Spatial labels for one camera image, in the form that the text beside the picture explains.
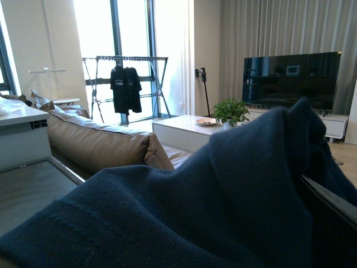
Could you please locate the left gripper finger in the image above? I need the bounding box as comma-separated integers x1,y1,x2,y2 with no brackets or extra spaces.
300,175,356,232

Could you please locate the dark blue knit garment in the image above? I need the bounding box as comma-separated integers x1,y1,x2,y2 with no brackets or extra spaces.
1,98,356,267

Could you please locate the metal clothes drying rack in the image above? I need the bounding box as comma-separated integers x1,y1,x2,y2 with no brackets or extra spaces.
82,55,172,119

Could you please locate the grey front-load washing machine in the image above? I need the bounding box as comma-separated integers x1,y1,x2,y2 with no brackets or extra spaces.
1,156,84,236

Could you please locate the white tv stand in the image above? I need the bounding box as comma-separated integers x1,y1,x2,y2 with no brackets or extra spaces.
247,108,349,143

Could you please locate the flat screen television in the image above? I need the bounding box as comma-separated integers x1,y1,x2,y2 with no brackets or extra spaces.
242,51,341,112

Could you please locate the green potted plant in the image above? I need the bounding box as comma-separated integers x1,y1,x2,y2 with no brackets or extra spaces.
213,98,250,130

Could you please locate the beige shallow plate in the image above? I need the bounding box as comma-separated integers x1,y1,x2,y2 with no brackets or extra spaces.
196,118,218,127

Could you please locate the white coffee table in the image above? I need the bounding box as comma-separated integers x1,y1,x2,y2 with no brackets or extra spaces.
152,115,225,152

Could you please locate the black stick vacuum cleaner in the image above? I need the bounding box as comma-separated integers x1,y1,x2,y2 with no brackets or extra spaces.
195,68,211,117

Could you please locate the grey pleated curtain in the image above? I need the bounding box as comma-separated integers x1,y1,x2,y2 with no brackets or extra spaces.
219,1,356,115

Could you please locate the black hanging t-shirt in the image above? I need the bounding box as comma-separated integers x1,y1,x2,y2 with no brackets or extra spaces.
125,67,142,113
110,65,129,115

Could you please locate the white sheer curtain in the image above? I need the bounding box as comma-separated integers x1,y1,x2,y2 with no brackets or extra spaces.
154,1,194,116

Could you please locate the round wooden side table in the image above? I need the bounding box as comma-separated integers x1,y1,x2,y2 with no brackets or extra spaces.
53,98,80,106

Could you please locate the white counter cabinet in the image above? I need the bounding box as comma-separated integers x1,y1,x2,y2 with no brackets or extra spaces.
1,98,51,170

